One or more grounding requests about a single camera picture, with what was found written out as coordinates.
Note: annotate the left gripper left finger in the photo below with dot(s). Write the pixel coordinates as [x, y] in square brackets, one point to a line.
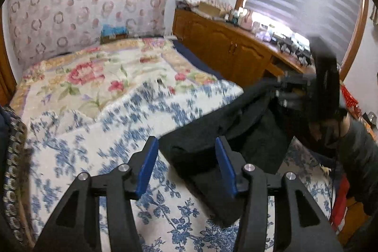
[141, 166]

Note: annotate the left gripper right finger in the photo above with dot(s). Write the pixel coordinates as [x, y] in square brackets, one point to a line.
[231, 166]

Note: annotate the black garment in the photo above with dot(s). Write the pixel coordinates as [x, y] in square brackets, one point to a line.
[254, 125]

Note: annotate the person's right hand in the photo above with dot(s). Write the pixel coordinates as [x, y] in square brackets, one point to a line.
[330, 132]

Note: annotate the blue floral white bedsheet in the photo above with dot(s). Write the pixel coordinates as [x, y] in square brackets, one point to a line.
[79, 167]

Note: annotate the wooden sideboard cabinet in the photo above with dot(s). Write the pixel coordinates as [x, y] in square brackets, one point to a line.
[231, 51]

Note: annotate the pink floral cream blanket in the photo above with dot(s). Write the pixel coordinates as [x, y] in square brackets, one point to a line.
[90, 79]

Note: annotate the navy blue mattress edge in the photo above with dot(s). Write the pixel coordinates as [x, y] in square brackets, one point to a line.
[193, 59]

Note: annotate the patterned folded cushion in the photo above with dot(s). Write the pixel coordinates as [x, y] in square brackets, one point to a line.
[14, 236]

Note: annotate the blue item in box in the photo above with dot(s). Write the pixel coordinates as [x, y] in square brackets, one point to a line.
[112, 33]

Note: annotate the cardboard box on cabinet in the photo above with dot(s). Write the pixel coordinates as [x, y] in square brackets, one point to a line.
[211, 10]

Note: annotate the wooden louvered wardrobe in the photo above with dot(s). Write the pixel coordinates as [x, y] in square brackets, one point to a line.
[7, 81]

